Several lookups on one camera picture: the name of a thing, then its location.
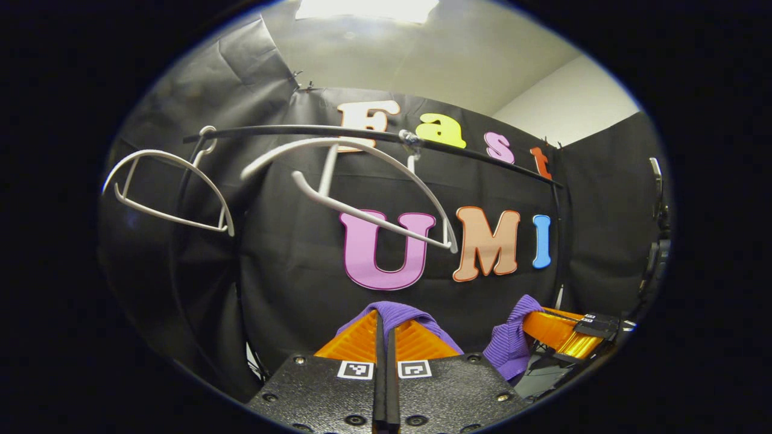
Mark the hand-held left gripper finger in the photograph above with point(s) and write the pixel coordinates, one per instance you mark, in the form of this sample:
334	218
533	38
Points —
379	392
392	392

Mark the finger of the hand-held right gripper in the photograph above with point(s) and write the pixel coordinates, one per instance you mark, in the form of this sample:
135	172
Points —
579	348
552	324

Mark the ceiling light panel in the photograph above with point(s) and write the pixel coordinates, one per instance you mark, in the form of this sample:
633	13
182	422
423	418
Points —
368	9

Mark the black backdrop cloth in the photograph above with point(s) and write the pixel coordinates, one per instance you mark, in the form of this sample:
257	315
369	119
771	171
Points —
289	253

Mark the black camera stand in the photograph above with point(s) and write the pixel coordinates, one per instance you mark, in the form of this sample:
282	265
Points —
656	175

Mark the white plastic hanger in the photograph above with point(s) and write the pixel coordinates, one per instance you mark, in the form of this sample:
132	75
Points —
160	154
325	142

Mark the black clothes rack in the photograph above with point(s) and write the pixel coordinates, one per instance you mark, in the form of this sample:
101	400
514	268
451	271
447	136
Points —
289	129

